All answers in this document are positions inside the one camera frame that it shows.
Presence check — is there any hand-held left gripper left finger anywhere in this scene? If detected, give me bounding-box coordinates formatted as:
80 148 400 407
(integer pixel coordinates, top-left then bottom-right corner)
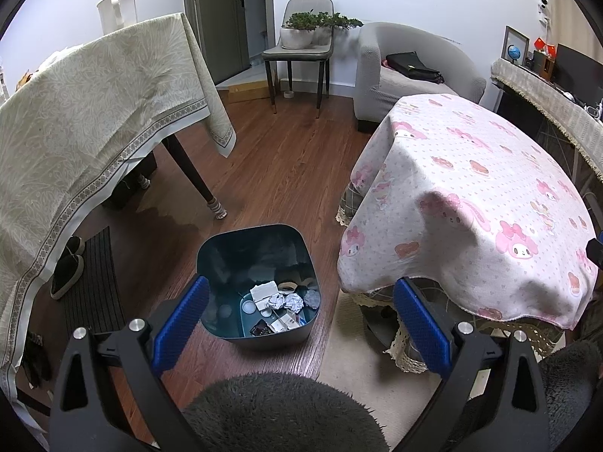
47 274 211 452

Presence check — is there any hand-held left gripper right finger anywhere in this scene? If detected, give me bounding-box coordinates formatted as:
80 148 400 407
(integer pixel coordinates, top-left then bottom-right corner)
393 277 549 452

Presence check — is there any dark teal trash bin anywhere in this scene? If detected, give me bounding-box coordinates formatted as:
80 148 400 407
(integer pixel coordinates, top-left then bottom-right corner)
195 223 322 351

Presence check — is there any white paper box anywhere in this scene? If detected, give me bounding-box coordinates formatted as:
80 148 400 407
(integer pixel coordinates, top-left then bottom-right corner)
249 281 280 303

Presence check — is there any small box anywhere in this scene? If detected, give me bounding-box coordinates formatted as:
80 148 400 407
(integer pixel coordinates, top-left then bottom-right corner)
269 312 308 333

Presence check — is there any beige rug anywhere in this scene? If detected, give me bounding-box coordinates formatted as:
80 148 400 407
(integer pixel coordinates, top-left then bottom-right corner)
320 287 476 402

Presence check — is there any dark striped floor mat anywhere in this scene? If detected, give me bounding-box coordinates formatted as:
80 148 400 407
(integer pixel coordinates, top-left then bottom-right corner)
61 226 126 336

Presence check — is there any dark slipper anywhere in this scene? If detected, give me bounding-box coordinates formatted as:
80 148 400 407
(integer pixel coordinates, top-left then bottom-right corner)
49 254 85 300
63 235 87 258

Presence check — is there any pink printed tablecloth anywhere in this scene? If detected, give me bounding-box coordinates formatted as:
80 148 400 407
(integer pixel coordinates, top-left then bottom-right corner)
338 93 599 331

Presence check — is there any beige lace cabinet cloth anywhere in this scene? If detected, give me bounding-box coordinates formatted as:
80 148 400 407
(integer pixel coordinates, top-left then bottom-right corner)
490 59 603 190

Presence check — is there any dark wooden table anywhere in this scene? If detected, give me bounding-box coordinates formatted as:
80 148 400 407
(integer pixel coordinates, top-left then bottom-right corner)
162 132 222 208

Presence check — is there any black cabinet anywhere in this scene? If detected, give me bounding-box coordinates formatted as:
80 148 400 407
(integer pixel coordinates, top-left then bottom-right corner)
494 82 581 184

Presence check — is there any black monitor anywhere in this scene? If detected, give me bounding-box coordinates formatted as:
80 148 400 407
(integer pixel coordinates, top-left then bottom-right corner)
551 43 603 102

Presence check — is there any dark wooden box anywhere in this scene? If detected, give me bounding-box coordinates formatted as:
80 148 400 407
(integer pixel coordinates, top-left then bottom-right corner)
532 51 556 79

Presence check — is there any beige patterned tablecloth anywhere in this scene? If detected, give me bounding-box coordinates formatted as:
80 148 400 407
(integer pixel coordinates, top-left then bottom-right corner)
0 12 237 401

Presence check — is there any flat cardboard piece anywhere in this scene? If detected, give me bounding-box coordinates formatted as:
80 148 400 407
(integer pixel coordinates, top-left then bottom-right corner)
228 80 269 104

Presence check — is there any black bag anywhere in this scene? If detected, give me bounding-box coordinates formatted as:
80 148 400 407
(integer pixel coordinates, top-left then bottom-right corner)
386 52 445 85

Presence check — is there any grey armchair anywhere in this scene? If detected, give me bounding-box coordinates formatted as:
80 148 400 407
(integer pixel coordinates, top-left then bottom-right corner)
354 22 487 133

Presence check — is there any grey door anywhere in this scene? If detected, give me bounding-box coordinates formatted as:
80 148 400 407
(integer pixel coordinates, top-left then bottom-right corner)
181 0 274 84

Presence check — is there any potted plant large white pot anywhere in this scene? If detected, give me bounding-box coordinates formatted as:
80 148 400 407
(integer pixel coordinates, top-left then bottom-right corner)
280 12 318 50

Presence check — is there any potted plant small pot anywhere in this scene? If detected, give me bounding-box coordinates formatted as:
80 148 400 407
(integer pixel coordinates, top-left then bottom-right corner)
313 12 364 46

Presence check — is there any white kettle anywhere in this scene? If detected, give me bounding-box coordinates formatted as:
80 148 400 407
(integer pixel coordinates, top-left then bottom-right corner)
96 0 139 37

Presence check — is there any grey dining chair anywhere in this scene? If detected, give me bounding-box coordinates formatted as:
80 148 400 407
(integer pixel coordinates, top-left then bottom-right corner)
262 0 335 119

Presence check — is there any picture frame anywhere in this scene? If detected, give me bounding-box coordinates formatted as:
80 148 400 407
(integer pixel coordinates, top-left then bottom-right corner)
503 26 531 66

